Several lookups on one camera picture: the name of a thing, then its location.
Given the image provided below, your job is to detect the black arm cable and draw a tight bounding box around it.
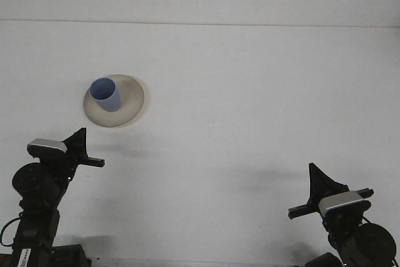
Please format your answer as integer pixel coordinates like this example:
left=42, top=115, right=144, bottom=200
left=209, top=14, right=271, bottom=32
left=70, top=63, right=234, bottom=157
left=0, top=216, right=21, bottom=246

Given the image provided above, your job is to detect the pale round plate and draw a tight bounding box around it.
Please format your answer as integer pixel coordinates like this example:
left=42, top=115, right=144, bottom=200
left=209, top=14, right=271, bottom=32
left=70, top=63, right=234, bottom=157
left=82, top=74, right=146, bottom=129

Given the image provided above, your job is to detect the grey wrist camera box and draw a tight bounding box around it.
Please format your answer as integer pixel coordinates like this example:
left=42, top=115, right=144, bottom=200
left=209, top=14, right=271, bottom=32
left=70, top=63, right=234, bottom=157
left=26, top=138, right=70, bottom=160
left=317, top=190, right=372, bottom=218

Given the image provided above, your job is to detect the pale blue cup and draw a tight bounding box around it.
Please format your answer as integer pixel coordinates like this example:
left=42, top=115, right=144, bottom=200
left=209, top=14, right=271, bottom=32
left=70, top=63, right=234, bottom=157
left=89, top=77, right=121, bottom=113

